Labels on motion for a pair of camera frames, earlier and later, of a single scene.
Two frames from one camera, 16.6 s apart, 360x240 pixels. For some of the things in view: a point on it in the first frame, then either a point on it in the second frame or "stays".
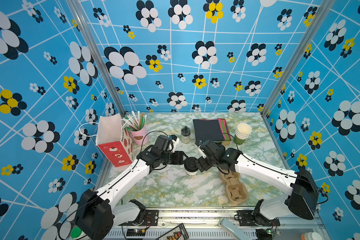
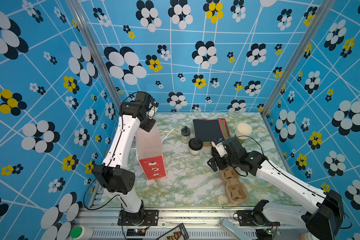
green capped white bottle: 76,232 stays
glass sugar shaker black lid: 185,135 stays
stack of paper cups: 242,132 stays
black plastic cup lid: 190,165 to 195,144
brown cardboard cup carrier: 236,192 stays
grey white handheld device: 232,230 stays
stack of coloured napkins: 213,129 stays
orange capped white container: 310,236 stays
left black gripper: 179,159 to 149,126
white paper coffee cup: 191,173 to 195,153
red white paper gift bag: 114,139 to 150,150
